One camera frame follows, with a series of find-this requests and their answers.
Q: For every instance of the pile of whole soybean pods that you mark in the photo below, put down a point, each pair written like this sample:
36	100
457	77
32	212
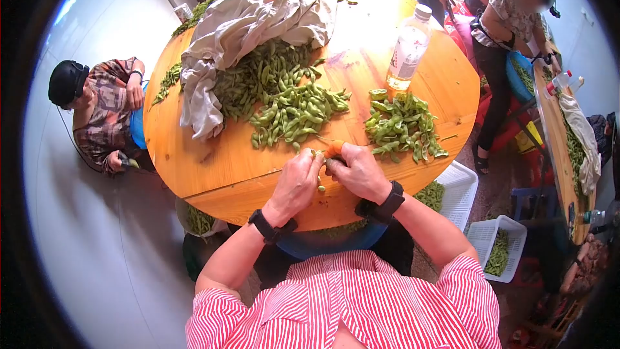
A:
286	102
168	82
198	12

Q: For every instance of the white plastic basket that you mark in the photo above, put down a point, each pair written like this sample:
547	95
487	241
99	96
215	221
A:
457	194
499	249

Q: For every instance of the red plastic stool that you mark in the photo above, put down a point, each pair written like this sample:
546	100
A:
508	131

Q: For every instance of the white cloth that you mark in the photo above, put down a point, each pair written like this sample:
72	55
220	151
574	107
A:
252	24

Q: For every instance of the black wrist band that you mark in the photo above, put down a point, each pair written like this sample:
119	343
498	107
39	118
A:
271	229
385	203

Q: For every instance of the pile of shelled green beans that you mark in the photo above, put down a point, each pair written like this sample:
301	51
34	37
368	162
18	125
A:
339	229

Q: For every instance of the blue plastic stool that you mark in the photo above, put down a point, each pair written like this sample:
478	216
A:
530	201

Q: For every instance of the wooden table with cloth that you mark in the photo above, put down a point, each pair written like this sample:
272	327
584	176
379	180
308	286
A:
557	131

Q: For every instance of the white bag of pods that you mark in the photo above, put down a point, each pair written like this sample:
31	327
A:
198	220

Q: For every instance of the person's left hand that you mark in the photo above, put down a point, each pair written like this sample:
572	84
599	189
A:
293	189

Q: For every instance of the green soybean pod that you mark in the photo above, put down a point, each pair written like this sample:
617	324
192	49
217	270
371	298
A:
317	152

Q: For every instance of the orange and black hand tool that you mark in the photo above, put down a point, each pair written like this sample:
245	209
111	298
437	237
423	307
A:
334	148

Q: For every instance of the small white box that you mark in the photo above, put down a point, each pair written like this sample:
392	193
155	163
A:
183	12

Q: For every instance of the person's right fingers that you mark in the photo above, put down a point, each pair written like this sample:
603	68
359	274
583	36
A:
344	162

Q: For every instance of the person's right hand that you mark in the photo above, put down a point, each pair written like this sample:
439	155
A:
361	174

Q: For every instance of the pile of empty pod shells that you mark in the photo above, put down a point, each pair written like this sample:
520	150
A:
402	126

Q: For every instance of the clear plastic bottle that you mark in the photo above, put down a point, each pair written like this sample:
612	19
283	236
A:
409	48

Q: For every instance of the person's left fingers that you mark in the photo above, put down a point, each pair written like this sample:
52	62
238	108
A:
312	165

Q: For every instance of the person's legs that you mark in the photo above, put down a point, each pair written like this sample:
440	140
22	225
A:
395	252

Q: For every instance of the person's body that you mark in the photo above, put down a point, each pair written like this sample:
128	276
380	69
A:
339	305

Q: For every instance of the blue plastic basin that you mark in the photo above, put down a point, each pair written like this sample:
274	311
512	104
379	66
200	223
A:
518	77
334	245
138	121

